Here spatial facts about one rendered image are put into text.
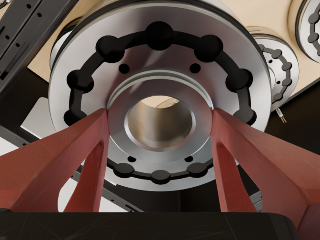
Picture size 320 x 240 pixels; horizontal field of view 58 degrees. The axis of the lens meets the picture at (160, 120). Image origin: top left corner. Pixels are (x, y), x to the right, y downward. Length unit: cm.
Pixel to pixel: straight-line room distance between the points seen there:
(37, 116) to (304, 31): 29
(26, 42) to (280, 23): 26
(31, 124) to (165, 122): 20
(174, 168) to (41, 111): 23
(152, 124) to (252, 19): 22
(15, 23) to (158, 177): 16
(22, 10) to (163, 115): 14
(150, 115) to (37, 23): 13
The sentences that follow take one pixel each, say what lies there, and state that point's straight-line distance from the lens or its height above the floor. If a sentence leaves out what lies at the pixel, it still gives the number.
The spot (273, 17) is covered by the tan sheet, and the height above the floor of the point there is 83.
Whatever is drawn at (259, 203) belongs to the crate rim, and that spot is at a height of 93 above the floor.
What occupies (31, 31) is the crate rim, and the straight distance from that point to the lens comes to 25.
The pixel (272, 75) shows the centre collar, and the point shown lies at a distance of 34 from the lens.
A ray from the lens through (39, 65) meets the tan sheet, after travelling 38.
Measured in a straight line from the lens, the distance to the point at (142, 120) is 15.
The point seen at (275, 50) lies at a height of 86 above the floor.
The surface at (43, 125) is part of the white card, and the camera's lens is 34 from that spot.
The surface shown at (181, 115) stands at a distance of 15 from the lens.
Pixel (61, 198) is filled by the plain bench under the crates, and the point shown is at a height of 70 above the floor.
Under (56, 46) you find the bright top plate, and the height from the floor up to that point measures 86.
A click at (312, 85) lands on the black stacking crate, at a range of 41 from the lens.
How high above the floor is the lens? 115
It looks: 54 degrees down
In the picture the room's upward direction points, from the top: 178 degrees counter-clockwise
